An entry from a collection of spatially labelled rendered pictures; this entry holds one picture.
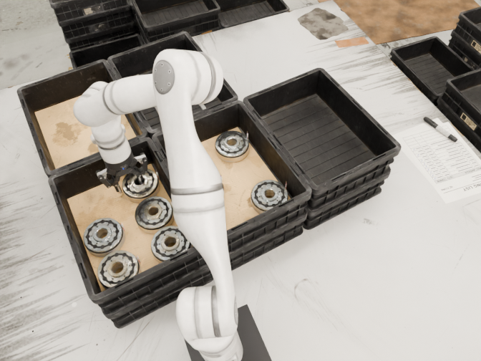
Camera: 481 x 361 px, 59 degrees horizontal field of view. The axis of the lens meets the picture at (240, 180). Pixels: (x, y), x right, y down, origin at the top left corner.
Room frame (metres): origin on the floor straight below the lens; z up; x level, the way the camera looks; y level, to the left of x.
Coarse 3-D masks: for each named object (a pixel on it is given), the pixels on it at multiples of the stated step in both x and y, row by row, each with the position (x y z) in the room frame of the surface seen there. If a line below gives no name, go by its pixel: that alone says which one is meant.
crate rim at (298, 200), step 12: (216, 108) 0.93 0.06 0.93; (228, 108) 0.93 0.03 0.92; (252, 120) 0.87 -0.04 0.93; (264, 132) 0.82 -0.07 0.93; (156, 144) 0.79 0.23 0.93; (288, 168) 0.69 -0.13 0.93; (300, 180) 0.65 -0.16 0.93; (288, 204) 0.58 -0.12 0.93; (264, 216) 0.54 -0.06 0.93; (240, 228) 0.51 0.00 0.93
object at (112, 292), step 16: (96, 160) 0.74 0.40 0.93; (160, 160) 0.74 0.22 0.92; (64, 224) 0.54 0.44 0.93; (80, 256) 0.45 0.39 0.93; (176, 256) 0.44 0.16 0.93; (192, 256) 0.45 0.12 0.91; (80, 272) 0.41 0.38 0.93; (144, 272) 0.41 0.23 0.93; (160, 272) 0.41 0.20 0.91; (112, 288) 0.37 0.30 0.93; (128, 288) 0.38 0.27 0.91
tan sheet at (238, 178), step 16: (208, 144) 0.87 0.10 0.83; (240, 160) 0.80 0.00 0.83; (256, 160) 0.80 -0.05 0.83; (224, 176) 0.74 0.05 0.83; (240, 176) 0.74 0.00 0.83; (256, 176) 0.74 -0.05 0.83; (272, 176) 0.74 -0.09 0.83; (224, 192) 0.69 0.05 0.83; (240, 192) 0.69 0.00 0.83; (240, 208) 0.63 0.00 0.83
